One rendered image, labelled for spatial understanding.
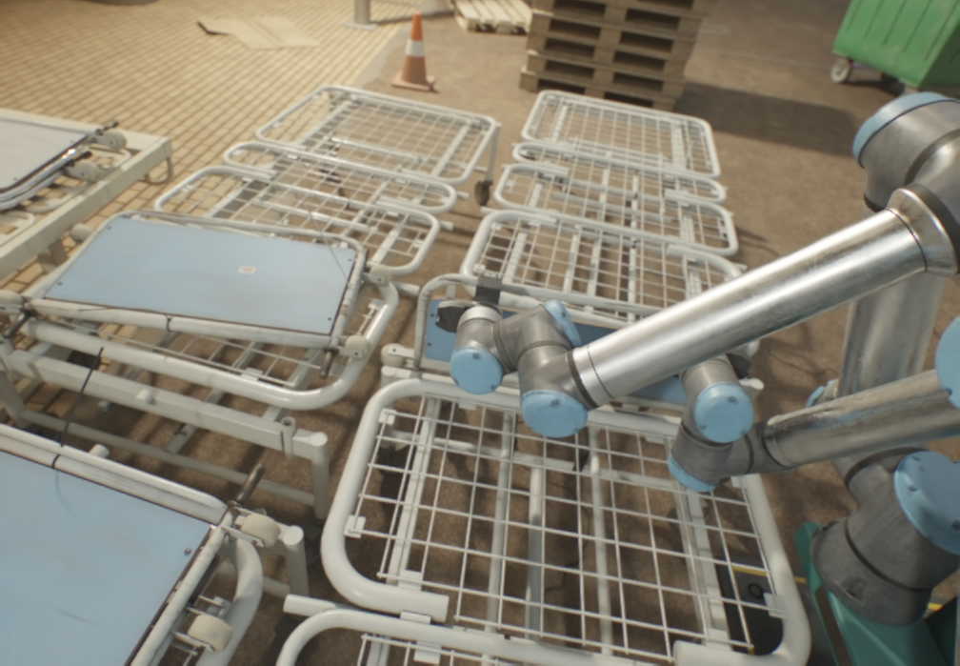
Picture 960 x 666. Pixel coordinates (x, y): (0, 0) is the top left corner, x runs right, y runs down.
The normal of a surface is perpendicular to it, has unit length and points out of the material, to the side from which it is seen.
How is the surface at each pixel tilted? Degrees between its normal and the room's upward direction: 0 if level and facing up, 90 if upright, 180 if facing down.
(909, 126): 56
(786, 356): 0
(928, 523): 86
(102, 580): 7
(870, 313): 110
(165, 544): 7
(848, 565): 70
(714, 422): 75
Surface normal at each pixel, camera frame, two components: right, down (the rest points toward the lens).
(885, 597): -0.35, 0.24
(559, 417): -0.07, 0.66
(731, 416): -0.11, 0.39
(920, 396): -0.98, -0.15
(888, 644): 0.11, -0.77
